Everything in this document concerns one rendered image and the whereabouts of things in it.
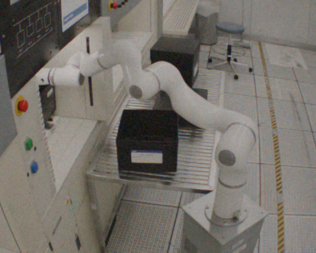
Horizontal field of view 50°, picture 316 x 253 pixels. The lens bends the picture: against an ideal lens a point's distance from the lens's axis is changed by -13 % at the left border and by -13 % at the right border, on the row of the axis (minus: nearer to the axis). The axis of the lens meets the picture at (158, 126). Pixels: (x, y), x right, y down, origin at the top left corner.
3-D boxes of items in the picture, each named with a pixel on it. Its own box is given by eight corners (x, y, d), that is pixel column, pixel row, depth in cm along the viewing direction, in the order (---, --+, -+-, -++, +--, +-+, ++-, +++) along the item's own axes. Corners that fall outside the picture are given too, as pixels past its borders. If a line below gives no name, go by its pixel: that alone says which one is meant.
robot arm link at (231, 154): (251, 174, 148) (260, 123, 135) (234, 202, 134) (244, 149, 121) (224, 165, 153) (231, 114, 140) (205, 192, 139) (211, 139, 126)
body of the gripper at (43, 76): (49, 88, 166) (30, 87, 169) (59, 78, 175) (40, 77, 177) (47, 74, 162) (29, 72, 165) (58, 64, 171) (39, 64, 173)
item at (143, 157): (117, 170, 180) (114, 140, 170) (124, 137, 203) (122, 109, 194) (177, 172, 179) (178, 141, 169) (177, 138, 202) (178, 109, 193)
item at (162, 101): (205, 130, 209) (207, 109, 202) (151, 125, 213) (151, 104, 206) (207, 103, 233) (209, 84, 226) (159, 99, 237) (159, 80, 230)
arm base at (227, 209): (255, 213, 154) (264, 180, 144) (224, 232, 145) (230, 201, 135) (228, 190, 167) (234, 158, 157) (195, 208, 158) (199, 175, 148)
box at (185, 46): (192, 89, 249) (193, 54, 235) (149, 84, 255) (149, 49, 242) (199, 72, 272) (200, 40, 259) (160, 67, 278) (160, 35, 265)
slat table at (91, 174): (198, 278, 208) (213, 190, 168) (103, 263, 218) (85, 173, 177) (217, 155, 316) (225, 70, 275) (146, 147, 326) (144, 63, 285)
